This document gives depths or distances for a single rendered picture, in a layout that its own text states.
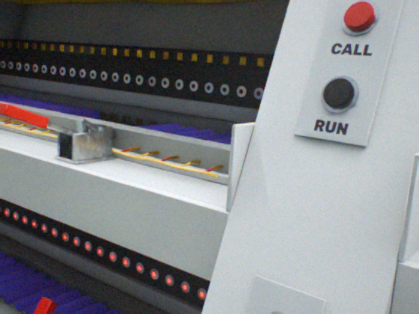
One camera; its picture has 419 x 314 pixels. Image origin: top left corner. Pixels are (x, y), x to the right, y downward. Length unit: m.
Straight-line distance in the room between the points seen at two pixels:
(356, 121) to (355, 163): 0.02
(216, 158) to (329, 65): 0.12
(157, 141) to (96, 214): 0.07
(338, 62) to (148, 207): 0.15
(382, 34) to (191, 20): 0.39
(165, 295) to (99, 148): 0.18
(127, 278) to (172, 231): 0.24
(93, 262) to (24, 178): 0.19
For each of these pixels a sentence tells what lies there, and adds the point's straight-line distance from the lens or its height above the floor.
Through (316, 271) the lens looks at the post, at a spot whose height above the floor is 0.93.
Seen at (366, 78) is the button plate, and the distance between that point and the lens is 0.27.
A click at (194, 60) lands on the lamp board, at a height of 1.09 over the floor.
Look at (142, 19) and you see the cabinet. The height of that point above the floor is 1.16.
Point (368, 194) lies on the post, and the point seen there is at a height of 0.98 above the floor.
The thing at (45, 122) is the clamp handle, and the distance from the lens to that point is 0.38.
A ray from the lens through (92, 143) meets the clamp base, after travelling 0.40.
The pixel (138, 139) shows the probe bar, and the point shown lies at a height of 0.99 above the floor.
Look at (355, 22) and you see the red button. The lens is 0.28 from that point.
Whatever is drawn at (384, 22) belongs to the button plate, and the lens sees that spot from 0.28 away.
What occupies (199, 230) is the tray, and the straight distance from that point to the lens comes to 0.30.
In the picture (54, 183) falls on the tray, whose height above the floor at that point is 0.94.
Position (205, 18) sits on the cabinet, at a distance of 0.63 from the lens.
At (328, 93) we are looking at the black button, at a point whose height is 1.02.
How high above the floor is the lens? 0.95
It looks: 5 degrees up
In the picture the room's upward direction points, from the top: 16 degrees clockwise
